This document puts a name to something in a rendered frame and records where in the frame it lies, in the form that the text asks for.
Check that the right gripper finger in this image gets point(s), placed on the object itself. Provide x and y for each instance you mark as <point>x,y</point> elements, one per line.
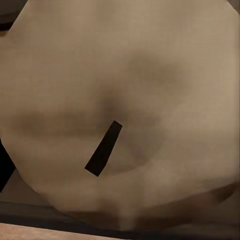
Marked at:
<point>7,167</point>

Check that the cabinet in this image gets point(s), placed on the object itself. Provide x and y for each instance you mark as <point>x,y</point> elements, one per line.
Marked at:
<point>21,205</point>

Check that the pillar candle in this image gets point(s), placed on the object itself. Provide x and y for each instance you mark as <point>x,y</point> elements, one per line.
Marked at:
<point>124,114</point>

